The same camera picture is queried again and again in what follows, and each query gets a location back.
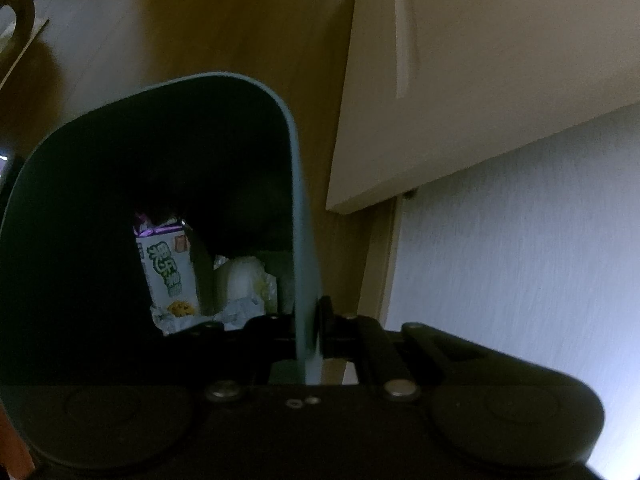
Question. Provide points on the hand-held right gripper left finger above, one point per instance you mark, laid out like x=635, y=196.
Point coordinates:
x=270, y=331

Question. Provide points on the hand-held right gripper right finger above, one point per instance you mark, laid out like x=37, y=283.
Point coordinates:
x=326, y=327

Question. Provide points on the white round bag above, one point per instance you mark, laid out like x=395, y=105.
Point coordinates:
x=240, y=280

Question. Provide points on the white green-print snack packet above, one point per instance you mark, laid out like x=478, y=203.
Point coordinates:
x=167, y=270

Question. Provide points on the teal trash bin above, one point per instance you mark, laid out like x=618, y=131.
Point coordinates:
x=100, y=210

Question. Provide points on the beige door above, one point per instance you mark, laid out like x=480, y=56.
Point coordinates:
x=475, y=75

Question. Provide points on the wooden furniture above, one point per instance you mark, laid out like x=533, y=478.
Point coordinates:
x=22, y=20

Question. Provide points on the beige wall trim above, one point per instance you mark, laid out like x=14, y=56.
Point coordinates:
x=384, y=260

